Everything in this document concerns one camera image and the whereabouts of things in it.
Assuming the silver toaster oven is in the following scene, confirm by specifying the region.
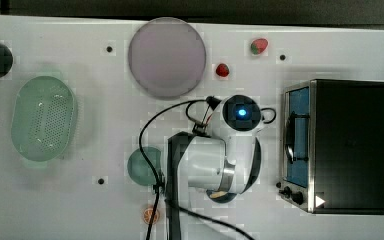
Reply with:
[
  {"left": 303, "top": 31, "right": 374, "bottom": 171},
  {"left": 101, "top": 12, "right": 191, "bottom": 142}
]
[{"left": 276, "top": 79, "right": 384, "bottom": 215}]

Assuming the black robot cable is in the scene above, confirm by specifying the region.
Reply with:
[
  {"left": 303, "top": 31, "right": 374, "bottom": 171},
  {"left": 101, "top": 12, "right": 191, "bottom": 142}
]
[{"left": 138, "top": 95, "right": 278, "bottom": 240}]

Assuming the orange slice toy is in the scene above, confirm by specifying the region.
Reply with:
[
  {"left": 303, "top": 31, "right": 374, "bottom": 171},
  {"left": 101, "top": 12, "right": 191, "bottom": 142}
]
[{"left": 142, "top": 206, "right": 160, "bottom": 225}]

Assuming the red green strawberry toy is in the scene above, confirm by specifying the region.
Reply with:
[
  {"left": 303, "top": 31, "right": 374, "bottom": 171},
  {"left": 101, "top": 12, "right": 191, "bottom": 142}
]
[{"left": 250, "top": 38, "right": 269, "bottom": 55}]

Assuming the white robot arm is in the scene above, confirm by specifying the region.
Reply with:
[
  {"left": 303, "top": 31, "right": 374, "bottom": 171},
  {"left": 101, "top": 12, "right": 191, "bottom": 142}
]
[{"left": 163, "top": 95, "right": 262, "bottom": 240}]

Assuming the grey round plate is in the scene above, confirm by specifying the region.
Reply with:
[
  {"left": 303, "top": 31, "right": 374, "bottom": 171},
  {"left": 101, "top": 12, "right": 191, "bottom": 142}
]
[{"left": 128, "top": 17, "right": 206, "bottom": 98}]

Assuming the green perforated colander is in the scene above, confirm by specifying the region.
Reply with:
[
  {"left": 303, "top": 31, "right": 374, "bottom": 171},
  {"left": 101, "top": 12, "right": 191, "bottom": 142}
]
[{"left": 11, "top": 76, "right": 77, "bottom": 162}]

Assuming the blue cup with banana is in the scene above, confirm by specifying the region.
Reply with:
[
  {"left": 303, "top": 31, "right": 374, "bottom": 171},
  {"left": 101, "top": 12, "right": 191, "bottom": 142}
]
[{"left": 206, "top": 190, "right": 236, "bottom": 204}]

